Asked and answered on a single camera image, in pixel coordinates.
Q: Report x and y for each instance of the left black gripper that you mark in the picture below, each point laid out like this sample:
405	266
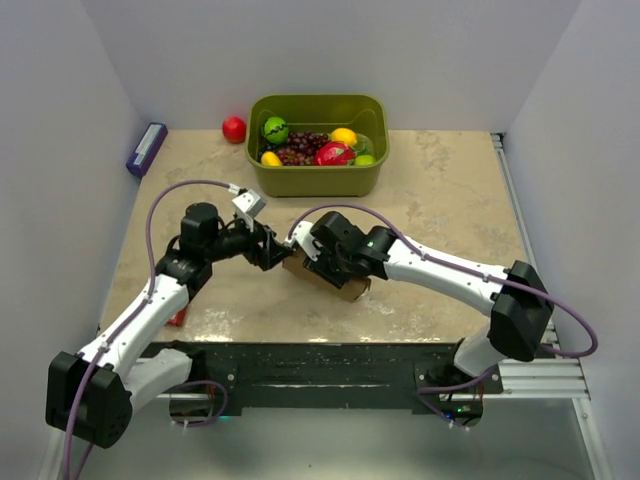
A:
270	253

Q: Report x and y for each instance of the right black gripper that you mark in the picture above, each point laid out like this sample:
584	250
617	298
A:
319	268

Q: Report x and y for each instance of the brown cardboard box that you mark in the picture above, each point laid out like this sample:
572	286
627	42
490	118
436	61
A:
303	268

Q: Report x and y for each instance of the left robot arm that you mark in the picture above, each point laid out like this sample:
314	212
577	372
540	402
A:
95	392

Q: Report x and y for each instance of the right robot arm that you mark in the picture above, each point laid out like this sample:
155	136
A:
512	298

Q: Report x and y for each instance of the red flat box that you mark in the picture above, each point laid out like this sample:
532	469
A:
178	319

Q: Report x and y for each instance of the purple flat box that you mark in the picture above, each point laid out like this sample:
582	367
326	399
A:
143	155

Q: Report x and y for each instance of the small yellow fruit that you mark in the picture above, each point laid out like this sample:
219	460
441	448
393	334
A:
270	159

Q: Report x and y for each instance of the green lime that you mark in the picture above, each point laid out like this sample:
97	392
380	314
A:
364	160

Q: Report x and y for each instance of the purple grape bunch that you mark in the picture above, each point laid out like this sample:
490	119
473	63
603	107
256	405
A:
300	148

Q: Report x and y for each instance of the red dragon fruit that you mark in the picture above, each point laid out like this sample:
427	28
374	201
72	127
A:
334	154

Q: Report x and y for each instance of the green striped ball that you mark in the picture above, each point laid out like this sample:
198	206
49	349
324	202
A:
275	130

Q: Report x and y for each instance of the red apple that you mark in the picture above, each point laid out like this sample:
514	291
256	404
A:
234	129

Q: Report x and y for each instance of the yellow lemon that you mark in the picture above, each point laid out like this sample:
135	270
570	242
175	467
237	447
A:
345	136

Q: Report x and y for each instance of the green plastic bin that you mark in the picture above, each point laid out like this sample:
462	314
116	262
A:
321	113

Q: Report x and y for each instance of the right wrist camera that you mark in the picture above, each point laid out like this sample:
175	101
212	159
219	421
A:
302	238

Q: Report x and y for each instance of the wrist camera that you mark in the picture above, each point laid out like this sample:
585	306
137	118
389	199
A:
247	203
302	238

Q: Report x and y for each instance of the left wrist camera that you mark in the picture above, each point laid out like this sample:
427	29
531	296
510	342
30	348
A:
247	203

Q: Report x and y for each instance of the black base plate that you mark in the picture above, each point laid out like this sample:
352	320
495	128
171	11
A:
418	377

